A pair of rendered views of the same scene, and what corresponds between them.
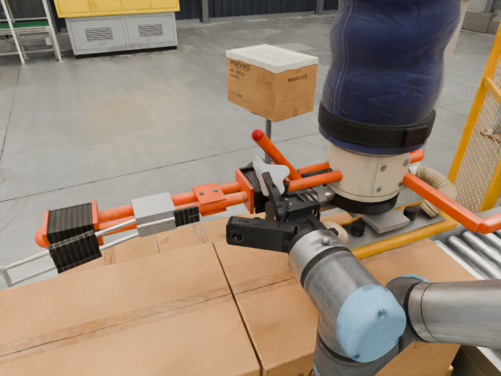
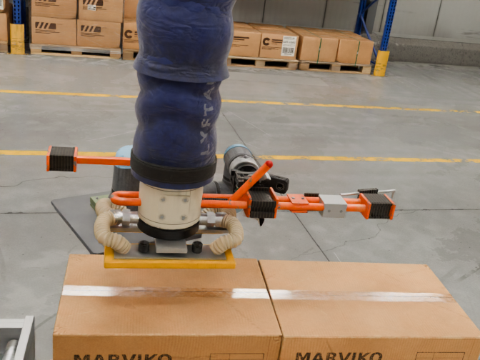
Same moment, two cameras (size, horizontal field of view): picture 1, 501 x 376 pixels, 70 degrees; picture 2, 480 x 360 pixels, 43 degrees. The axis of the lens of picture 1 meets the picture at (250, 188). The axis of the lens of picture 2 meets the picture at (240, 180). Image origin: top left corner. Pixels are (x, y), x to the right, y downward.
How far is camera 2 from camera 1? 2.16 m
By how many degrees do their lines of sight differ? 124
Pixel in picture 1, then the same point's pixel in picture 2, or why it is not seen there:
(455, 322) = not seen: hidden behind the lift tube
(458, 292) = not seen: hidden behind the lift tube
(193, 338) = (299, 278)
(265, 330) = (251, 271)
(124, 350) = (343, 282)
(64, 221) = (378, 196)
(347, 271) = (243, 150)
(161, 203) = (327, 198)
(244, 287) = (258, 294)
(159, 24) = not seen: outside the picture
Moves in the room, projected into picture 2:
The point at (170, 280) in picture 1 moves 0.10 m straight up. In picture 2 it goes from (321, 312) to (326, 283)
